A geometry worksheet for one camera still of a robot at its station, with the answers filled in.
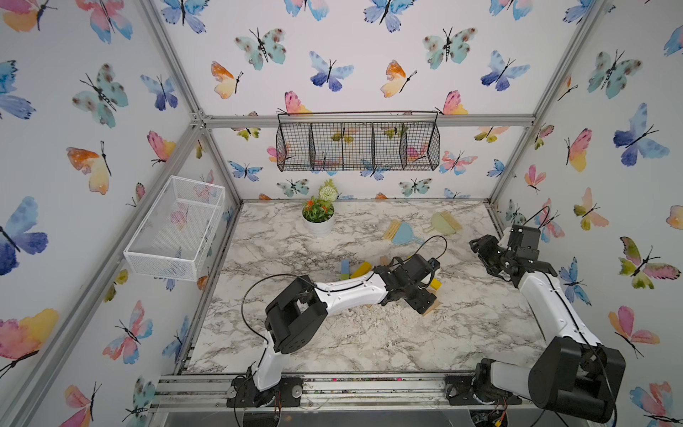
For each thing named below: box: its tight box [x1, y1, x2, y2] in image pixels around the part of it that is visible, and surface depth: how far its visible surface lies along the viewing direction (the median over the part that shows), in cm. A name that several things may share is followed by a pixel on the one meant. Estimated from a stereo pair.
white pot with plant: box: [301, 178, 339, 235], surface depth 103 cm
